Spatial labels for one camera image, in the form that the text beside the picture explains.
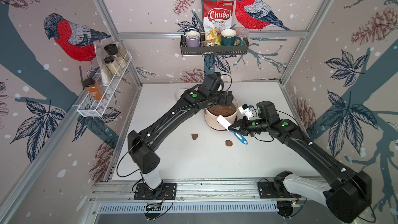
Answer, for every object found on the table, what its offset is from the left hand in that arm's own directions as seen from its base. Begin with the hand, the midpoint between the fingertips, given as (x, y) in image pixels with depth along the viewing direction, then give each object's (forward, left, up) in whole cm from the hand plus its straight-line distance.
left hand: (226, 93), depth 73 cm
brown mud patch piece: (-12, -4, -32) cm, 34 cm away
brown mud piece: (-7, +17, -31) cm, 36 cm away
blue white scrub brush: (-11, 0, -10) cm, 15 cm away
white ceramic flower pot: (+2, -5, -20) cm, 21 cm away
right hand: (-13, -1, -9) cm, 16 cm away
